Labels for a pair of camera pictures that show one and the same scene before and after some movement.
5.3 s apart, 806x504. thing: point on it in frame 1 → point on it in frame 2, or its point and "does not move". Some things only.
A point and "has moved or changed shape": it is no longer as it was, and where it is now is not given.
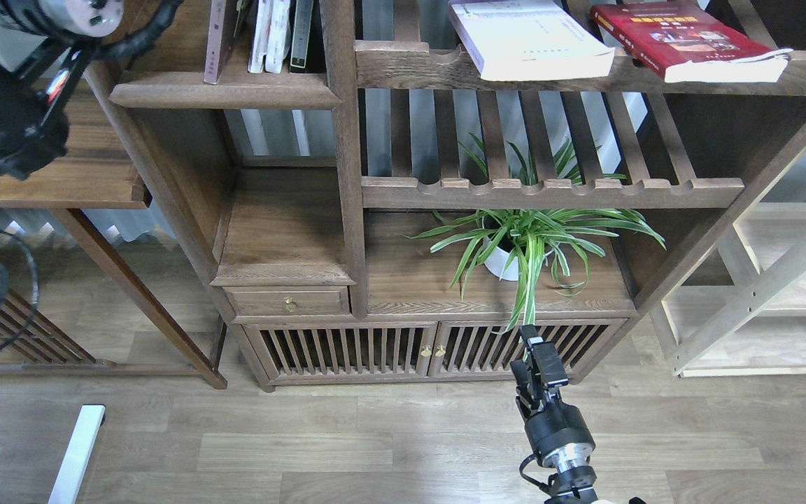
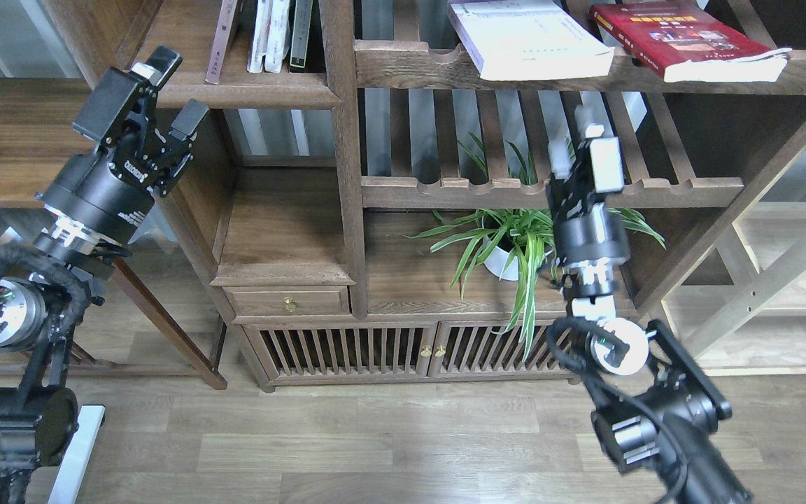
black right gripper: x=560 y=433 → x=585 y=229
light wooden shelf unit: x=772 y=297 does not move
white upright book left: x=260 y=36 does not move
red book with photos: x=690 y=41 does not move
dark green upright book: x=301 y=25 does not move
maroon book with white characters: x=221 y=24 has moved or changed shape
